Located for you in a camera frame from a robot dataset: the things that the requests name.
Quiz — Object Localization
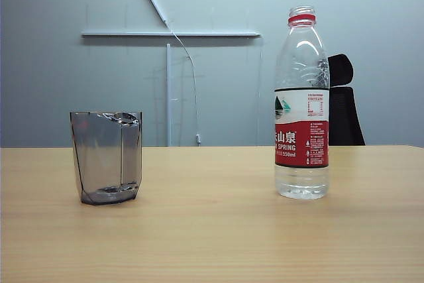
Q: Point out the black mesh office chair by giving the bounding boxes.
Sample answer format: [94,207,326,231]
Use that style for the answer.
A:
[327,53,366,146]

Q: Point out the vertical white wall conduit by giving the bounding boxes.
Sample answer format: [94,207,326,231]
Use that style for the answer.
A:
[165,42,174,147]

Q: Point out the thin grey hanging wire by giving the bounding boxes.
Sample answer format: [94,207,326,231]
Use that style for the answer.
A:
[168,21,202,146]

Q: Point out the clear red-labelled water bottle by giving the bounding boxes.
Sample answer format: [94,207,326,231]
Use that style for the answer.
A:
[274,5,331,201]

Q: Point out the grey transparent faceted mug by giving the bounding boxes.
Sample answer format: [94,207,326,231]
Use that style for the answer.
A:
[68,110,144,206]

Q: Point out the long horizontal white wall conduit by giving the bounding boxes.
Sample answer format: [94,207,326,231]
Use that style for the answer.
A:
[81,29,262,39]

